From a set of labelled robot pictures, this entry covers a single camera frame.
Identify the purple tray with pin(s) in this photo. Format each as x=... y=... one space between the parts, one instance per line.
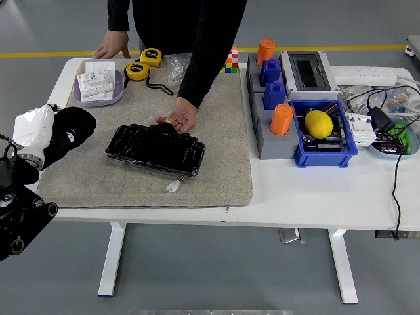
x=118 y=88

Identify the white cart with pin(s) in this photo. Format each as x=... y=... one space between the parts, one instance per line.
x=415 y=49

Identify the grey-brown mat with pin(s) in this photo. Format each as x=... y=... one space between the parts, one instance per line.
x=213 y=147

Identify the blue plastic bin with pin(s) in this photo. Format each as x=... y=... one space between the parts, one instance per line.
x=321 y=159

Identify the grey metal plate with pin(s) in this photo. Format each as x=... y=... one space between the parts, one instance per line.
x=290 y=236

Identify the black circuit module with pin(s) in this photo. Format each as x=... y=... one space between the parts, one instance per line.
x=325 y=144

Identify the white circuit breaker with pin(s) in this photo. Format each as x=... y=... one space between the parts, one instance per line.
x=359 y=131

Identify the blue block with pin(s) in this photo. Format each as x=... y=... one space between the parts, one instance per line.
x=270 y=72
x=275 y=95

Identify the black desk control panel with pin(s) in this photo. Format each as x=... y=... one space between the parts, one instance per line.
x=387 y=234

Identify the grey distribution box with window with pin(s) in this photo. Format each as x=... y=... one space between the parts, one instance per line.
x=308 y=72

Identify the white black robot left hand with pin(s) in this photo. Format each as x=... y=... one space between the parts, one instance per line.
x=33 y=129

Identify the colourful puzzle cube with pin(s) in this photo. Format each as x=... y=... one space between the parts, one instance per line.
x=231 y=64

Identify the light-blue tray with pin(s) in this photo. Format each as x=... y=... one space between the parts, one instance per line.
x=414 y=144

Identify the person's left forearm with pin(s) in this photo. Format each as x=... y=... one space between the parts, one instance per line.
x=203 y=72

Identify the yellow lemon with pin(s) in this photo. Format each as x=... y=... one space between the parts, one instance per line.
x=318 y=124

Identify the white table leg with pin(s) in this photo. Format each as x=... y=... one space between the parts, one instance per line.
x=343 y=269
x=111 y=262

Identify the grey block holder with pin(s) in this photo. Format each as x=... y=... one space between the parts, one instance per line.
x=275 y=146

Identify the clear bag of blue parts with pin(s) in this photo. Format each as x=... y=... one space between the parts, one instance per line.
x=398 y=100

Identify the brown cylindrical capacitor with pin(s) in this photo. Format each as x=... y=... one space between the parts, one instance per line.
x=330 y=108

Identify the orange cylinder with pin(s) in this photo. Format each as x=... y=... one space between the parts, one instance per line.
x=265 y=50
x=281 y=119

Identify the white power strip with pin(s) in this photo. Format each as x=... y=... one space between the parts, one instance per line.
x=361 y=75

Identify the black glossy panel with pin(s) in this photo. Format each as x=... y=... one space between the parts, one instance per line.
x=154 y=151

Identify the person's right hand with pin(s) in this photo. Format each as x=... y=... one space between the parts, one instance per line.
x=113 y=44

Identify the person's left hand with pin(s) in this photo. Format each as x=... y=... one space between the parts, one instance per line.
x=183 y=115

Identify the white wall switch plate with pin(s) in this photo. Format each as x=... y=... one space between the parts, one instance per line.
x=98 y=97
x=95 y=83
x=98 y=66

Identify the person's right forearm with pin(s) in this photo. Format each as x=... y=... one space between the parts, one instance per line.
x=118 y=14

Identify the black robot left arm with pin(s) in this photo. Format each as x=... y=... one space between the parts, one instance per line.
x=19 y=213

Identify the black relay module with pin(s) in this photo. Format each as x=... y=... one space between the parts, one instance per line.
x=388 y=146

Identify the black rag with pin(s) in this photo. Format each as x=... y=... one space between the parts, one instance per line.
x=75 y=119

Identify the person's torso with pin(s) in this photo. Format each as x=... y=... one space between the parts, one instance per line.
x=170 y=23

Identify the green terminal block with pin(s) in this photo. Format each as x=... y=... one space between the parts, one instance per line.
x=407 y=139

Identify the clear bag of metal parts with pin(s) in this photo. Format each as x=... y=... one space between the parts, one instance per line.
x=356 y=96

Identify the clear bag of white parts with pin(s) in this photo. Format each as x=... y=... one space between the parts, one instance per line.
x=174 y=70

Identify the black power adapter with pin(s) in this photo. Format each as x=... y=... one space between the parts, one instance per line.
x=382 y=119

